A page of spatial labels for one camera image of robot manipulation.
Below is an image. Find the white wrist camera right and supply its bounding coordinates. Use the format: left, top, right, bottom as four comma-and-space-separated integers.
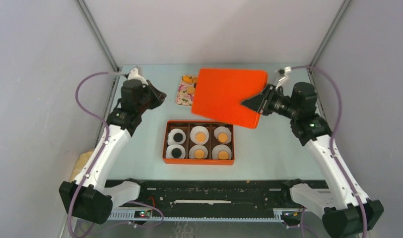
275, 66, 292, 89

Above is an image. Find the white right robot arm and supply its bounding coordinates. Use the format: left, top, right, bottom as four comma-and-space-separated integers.
242, 82, 384, 238

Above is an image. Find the orange box lid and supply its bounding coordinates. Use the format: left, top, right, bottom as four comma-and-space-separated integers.
191, 68, 268, 129

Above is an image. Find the white paper cup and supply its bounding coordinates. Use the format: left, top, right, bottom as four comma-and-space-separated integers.
211, 144, 232, 160
190, 126, 209, 145
213, 126, 232, 143
189, 145, 208, 159
167, 128, 186, 145
165, 144, 186, 159

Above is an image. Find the floral serving tray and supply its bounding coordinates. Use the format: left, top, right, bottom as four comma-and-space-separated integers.
175, 74, 198, 107

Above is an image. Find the aluminium frame post right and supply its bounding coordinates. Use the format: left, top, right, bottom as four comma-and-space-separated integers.
309, 0, 354, 66

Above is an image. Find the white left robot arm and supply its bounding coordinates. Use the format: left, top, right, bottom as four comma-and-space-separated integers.
59, 78, 166, 224

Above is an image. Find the aluminium frame post left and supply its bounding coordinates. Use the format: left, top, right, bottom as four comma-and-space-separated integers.
74, 0, 120, 71

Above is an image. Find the black sandwich cookie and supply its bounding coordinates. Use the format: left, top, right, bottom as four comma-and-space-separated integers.
173, 132, 184, 143
171, 148, 182, 158

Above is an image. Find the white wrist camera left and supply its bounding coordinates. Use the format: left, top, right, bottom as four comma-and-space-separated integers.
126, 66, 148, 86

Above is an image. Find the round yellow biscuit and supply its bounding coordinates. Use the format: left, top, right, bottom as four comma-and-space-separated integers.
186, 86, 195, 95
195, 132, 206, 144
218, 151, 230, 160
194, 149, 205, 159
217, 132, 229, 144

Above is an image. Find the orange cookie box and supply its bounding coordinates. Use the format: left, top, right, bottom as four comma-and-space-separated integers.
162, 120, 235, 166

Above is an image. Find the aluminium frame post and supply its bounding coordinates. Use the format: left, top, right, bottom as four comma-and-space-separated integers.
309, 0, 354, 66
74, 0, 120, 71

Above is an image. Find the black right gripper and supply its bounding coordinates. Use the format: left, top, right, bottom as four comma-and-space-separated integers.
239, 83, 298, 119

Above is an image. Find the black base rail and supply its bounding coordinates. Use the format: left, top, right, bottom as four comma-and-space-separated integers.
109, 180, 301, 222

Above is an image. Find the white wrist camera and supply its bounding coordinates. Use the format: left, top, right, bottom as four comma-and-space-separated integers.
126, 66, 148, 86
275, 66, 292, 89

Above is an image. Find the orange fish cookie left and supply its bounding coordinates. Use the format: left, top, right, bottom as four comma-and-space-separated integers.
182, 75, 193, 84

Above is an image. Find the round yellow biscuit bottom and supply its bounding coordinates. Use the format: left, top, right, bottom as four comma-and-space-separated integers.
218, 151, 230, 160

